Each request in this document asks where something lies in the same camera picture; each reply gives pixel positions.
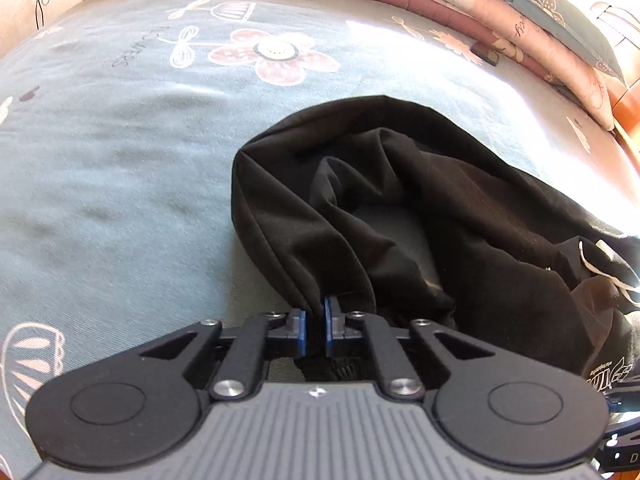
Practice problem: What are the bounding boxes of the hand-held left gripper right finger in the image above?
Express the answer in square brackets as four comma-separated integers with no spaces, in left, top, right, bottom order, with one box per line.
[324,296,497,403]

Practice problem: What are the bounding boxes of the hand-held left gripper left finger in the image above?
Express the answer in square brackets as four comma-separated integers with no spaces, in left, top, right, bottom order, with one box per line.
[137,307,308,403]

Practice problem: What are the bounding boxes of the black pants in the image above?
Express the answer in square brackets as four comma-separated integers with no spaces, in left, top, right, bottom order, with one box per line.
[231,95,640,397]

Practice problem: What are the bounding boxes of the blue floral bed sheet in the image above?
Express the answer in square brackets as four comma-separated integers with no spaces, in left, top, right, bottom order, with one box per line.
[0,0,640,480]

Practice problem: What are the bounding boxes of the black phone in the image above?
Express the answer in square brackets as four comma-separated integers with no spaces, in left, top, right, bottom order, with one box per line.
[472,42,502,66]

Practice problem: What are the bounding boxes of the wooden headboard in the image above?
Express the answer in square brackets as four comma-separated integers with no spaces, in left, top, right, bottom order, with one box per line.
[590,0,640,161]

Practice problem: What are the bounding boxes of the pink floral quilt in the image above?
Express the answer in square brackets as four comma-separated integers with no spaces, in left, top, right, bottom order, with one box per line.
[79,0,617,132]

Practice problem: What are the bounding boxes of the blue floral pillow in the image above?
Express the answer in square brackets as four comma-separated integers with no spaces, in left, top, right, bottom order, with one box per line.
[470,0,628,86]

